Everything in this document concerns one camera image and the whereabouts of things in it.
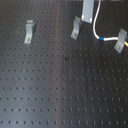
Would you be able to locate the left grey cable clip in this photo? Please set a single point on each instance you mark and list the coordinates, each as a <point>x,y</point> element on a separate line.
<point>29,31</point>

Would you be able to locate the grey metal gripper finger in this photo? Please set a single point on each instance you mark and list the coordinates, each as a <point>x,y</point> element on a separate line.
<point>87,11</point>

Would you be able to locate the grey cable clip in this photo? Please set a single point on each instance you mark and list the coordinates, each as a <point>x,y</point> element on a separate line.
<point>122,36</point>
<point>29,31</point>
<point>77,23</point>

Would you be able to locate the middle grey cable clip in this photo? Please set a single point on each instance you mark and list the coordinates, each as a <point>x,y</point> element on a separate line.
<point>77,23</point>

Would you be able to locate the right grey cable clip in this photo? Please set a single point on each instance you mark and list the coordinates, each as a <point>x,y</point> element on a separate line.
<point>122,36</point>

